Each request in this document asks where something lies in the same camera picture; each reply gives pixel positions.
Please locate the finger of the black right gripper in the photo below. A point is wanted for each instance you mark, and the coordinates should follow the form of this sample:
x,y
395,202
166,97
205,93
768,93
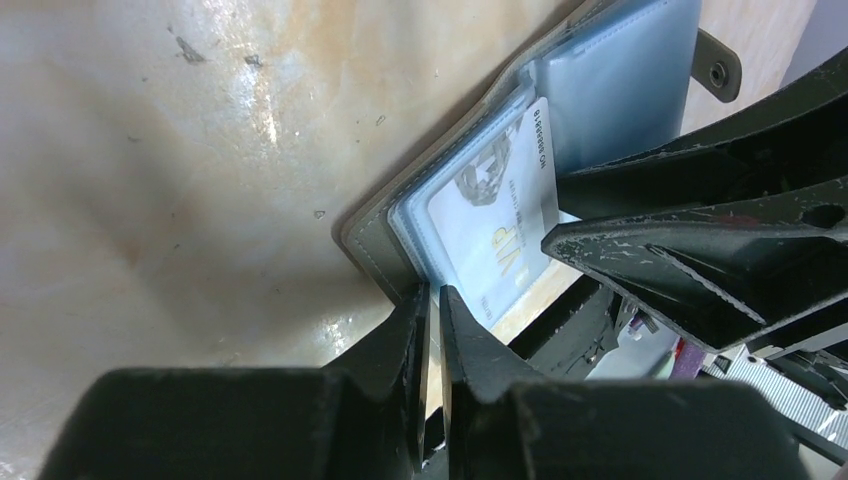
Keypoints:
x,y
725,274
792,139

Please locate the aluminium frame rail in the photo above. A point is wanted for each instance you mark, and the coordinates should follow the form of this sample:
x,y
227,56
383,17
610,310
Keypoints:
x,y
790,399

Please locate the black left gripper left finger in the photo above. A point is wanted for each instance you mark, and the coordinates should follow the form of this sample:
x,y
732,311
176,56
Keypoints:
x,y
362,416

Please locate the white VIP card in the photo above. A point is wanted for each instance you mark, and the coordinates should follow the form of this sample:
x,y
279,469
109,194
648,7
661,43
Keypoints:
x,y
491,218

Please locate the blue card in holder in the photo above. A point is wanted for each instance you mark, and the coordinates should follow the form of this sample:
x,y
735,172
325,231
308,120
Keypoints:
x,y
616,83

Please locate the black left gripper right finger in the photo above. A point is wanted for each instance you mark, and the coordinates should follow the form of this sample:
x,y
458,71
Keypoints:
x,y
505,420

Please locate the grey-green leather card holder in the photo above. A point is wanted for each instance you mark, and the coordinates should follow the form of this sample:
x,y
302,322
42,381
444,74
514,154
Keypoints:
x,y
383,247

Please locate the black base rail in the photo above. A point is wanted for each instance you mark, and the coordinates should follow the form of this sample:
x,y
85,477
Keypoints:
x,y
571,336

